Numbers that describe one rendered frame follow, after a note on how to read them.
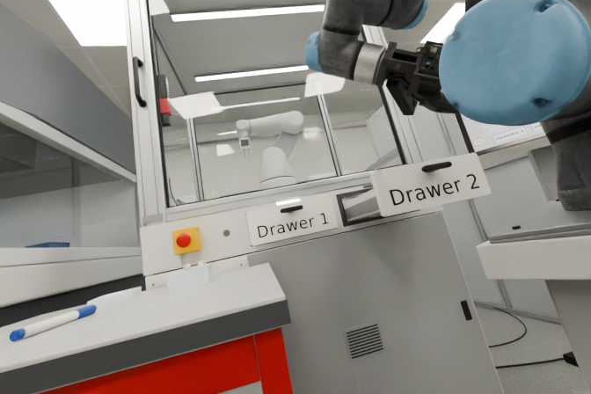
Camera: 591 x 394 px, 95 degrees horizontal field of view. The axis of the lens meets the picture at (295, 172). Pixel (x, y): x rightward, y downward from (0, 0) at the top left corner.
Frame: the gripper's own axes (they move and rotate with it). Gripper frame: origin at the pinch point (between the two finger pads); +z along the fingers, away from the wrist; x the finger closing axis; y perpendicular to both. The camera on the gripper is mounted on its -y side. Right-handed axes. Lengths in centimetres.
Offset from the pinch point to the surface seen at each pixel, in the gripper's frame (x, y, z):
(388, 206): -22.4, -15.2, -9.0
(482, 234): 14, -180, 70
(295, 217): -32, -38, -33
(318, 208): -27, -40, -28
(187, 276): -54, -6, -43
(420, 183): -13.8, -17.9, -3.7
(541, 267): -28.7, 16.1, 5.0
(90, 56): 31, -120, -291
